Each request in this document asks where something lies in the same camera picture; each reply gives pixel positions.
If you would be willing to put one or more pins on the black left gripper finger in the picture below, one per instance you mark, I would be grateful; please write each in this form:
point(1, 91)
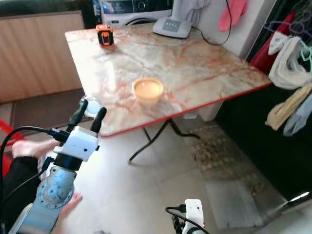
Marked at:
point(79, 117)
point(99, 122)

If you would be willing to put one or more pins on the small clear cup white lid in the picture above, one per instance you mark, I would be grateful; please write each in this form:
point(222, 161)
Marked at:
point(92, 108)

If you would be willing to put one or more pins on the person's black sleeved forearm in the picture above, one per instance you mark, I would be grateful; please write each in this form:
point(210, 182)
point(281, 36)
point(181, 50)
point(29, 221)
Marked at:
point(19, 185)

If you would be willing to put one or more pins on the person's bare hand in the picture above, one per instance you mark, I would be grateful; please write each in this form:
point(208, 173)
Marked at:
point(68, 209)
point(29, 148)

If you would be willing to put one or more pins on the brown door mat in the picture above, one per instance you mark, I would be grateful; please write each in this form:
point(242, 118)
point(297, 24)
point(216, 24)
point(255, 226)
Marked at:
point(44, 109)

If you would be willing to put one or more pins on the orange plastic bowl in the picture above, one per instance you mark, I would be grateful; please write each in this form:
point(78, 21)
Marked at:
point(147, 90)

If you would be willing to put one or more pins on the red plastic chair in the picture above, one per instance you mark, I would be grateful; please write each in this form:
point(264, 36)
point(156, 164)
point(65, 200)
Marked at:
point(7, 136)

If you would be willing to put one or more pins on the wooden panel cabinet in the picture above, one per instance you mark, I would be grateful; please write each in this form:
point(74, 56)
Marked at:
point(39, 53)

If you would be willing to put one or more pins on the patterned floor rug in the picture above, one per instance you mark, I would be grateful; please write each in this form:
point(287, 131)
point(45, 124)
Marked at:
point(224, 156)

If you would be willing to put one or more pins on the orange black device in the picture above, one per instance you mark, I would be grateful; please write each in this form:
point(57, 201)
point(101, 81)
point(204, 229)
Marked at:
point(105, 35)

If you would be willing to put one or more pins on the marble table red edge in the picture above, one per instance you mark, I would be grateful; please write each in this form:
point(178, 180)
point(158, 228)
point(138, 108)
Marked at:
point(185, 63)

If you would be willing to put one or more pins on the white washing machine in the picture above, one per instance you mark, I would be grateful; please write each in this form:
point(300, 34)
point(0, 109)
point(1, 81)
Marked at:
point(134, 10)

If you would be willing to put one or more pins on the grey white appliance base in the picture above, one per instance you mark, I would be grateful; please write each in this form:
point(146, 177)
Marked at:
point(170, 24)

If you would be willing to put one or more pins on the beige hanging cloth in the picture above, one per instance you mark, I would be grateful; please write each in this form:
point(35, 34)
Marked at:
point(285, 107)

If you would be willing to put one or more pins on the grey hanging cloth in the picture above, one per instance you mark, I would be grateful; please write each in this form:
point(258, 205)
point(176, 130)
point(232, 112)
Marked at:
point(300, 117)

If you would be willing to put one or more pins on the pink rubber glove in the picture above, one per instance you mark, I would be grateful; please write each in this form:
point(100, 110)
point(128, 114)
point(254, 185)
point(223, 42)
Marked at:
point(231, 14)

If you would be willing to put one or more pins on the red hanging garment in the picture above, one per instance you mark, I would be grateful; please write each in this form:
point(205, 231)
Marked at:
point(265, 53)

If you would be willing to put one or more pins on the white grey hanging garment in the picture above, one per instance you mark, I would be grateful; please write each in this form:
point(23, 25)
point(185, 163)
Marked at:
point(290, 63)

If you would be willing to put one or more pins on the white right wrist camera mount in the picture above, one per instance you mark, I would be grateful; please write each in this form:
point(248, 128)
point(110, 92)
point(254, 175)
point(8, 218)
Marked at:
point(194, 212)

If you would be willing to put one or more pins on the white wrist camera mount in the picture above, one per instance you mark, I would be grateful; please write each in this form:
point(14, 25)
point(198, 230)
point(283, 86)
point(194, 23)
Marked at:
point(82, 144)
point(194, 212)

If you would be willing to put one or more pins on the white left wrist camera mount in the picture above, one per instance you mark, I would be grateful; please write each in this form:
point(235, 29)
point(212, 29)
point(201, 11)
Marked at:
point(82, 144)

